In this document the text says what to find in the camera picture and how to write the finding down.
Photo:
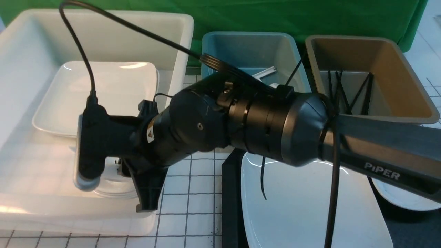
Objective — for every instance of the green cloth backdrop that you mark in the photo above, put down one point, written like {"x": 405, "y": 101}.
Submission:
{"x": 396, "y": 20}

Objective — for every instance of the large white square plate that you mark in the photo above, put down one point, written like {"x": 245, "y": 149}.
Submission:
{"x": 294, "y": 211}

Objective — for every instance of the black chopstick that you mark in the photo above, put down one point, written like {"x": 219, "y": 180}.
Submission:
{"x": 330, "y": 85}
{"x": 367, "y": 85}
{"x": 340, "y": 93}
{"x": 358, "y": 91}

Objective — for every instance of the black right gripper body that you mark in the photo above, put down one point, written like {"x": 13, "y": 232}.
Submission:
{"x": 144, "y": 141}

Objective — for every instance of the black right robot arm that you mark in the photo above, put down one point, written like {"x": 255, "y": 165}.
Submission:
{"x": 279, "y": 123}

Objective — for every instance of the brown plastic bin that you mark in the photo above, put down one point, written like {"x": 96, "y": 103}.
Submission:
{"x": 397, "y": 94}

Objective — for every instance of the teal plastic bin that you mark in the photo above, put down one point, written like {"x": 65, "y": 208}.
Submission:
{"x": 254, "y": 52}

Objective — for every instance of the stacked white plates in tub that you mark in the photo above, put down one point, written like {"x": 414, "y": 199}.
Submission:
{"x": 120, "y": 86}

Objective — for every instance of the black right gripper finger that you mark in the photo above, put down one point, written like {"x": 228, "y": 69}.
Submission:
{"x": 148, "y": 180}

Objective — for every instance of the black serving tray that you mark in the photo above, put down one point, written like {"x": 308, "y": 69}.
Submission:
{"x": 408, "y": 229}

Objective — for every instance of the white small bowl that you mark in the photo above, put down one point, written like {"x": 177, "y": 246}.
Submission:
{"x": 404, "y": 199}
{"x": 111, "y": 183}

